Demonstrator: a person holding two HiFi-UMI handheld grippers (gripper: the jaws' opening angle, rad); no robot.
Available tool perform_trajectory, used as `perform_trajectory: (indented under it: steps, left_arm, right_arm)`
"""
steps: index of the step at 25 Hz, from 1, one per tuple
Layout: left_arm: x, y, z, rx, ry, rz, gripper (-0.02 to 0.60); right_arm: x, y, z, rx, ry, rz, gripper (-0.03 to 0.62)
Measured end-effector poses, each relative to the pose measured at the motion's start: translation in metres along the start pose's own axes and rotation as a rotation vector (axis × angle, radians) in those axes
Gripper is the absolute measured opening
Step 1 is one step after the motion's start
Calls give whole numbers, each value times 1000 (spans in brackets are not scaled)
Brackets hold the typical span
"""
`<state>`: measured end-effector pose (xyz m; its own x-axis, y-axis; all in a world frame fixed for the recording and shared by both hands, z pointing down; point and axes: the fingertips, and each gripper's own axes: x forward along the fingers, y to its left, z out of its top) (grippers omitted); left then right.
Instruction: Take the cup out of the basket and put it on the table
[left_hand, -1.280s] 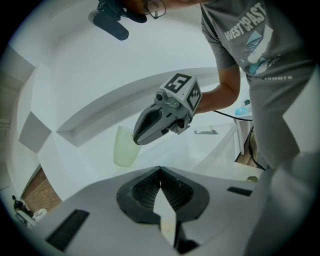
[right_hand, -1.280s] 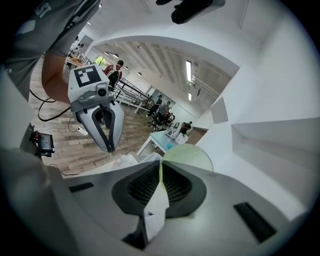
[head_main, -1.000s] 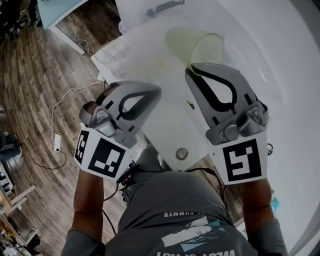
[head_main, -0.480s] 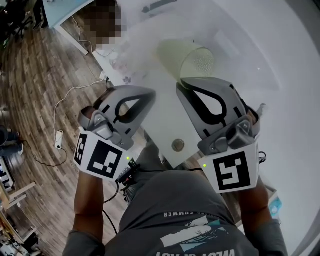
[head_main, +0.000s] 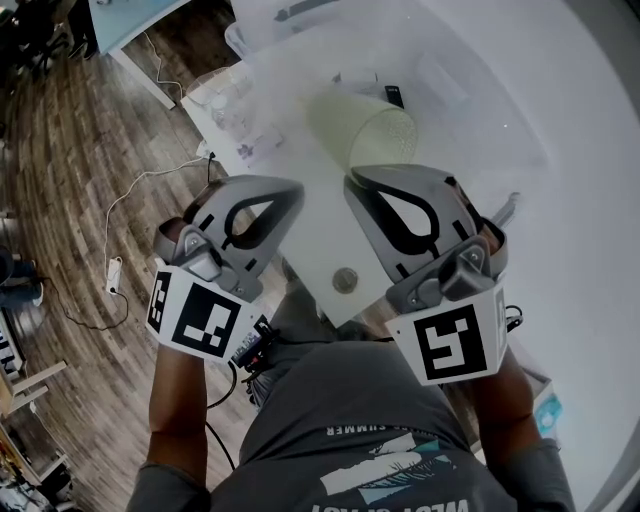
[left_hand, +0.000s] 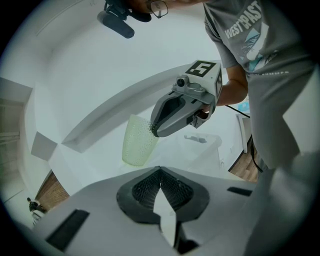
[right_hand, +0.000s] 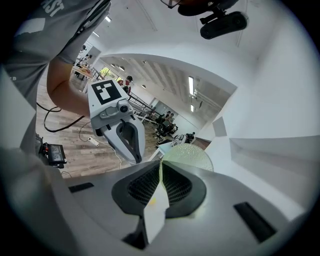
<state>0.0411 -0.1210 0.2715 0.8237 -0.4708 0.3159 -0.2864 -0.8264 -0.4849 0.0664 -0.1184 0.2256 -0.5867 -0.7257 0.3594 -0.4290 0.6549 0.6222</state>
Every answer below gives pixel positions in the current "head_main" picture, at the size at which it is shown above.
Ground black office chair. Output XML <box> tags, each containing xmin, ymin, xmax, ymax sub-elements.
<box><xmin>14</xmin><ymin>0</ymin><xmax>71</xmax><ymax>76</ymax></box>

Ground curly white cable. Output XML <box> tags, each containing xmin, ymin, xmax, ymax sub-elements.
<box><xmin>141</xmin><ymin>30</ymin><xmax>187</xmax><ymax>104</ymax></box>

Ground person's left forearm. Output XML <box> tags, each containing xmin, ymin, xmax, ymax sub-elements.
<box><xmin>147</xmin><ymin>343</ymin><xmax>209</xmax><ymax>489</ymax></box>

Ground long white floor cable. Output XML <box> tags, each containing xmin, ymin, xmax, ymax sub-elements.
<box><xmin>105</xmin><ymin>153</ymin><xmax>211</xmax><ymax>261</ymax></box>

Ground white desk frame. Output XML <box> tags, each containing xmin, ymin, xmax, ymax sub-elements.
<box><xmin>0</xmin><ymin>359</ymin><xmax>69</xmax><ymax>419</ymax></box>

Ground round metal table grommet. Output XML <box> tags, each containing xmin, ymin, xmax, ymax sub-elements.
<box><xmin>332</xmin><ymin>266</ymin><xmax>360</xmax><ymax>293</ymax></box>

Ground teal round object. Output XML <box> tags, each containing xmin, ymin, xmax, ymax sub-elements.
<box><xmin>534</xmin><ymin>392</ymin><xmax>564</xmax><ymax>437</ymax></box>

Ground clear plastic jar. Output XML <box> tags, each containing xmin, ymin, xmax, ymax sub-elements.
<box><xmin>208</xmin><ymin>93</ymin><xmax>252</xmax><ymax>132</ymax></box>

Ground small black display module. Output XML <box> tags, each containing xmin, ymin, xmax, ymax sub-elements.
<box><xmin>229</xmin><ymin>319</ymin><xmax>277</xmax><ymax>374</ymax></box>

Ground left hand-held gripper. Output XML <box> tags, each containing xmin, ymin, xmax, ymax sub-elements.
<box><xmin>144</xmin><ymin>174</ymin><xmax>306</xmax><ymax>361</ymax></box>

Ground white packet with purple print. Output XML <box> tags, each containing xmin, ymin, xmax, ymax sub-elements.
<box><xmin>234</xmin><ymin>126</ymin><xmax>284</xmax><ymax>162</ymax></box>

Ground white table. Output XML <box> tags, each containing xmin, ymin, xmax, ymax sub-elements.
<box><xmin>179</xmin><ymin>94</ymin><xmax>397</xmax><ymax>329</ymax></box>

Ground person's gray trousers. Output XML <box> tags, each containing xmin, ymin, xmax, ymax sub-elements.
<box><xmin>249</xmin><ymin>282</ymin><xmax>381</xmax><ymax>411</ymax></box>

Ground black looped floor cable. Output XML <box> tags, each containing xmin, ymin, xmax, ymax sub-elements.
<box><xmin>41</xmin><ymin>277</ymin><xmax>131</xmax><ymax>332</ymax></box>

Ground person's right hand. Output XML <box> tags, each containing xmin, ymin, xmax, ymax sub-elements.
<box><xmin>455</xmin><ymin>185</ymin><xmax>503</xmax><ymax>250</ymax></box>

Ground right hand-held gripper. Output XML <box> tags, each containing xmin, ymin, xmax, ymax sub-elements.
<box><xmin>343</xmin><ymin>164</ymin><xmax>512</xmax><ymax>388</ymax></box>

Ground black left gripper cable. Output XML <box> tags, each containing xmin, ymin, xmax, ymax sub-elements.
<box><xmin>204</xmin><ymin>359</ymin><xmax>239</xmax><ymax>471</ymax></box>

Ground light blue topped table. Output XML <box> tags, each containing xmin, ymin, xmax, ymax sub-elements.
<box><xmin>87</xmin><ymin>0</ymin><xmax>194</xmax><ymax>109</ymax></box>

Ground clear plastic bin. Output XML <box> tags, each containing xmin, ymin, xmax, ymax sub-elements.
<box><xmin>184</xmin><ymin>49</ymin><xmax>549</xmax><ymax>229</ymax></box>

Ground person's right forearm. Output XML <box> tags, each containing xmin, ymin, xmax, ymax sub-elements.
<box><xmin>472</xmin><ymin>344</ymin><xmax>544</xmax><ymax>469</ymax></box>

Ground person's gray printed shirt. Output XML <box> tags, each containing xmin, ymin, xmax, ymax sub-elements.
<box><xmin>124</xmin><ymin>339</ymin><xmax>576</xmax><ymax>512</ymax></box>

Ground translucent pale green cup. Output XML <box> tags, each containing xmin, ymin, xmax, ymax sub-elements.
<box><xmin>298</xmin><ymin>84</ymin><xmax>419</xmax><ymax>174</ymax></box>

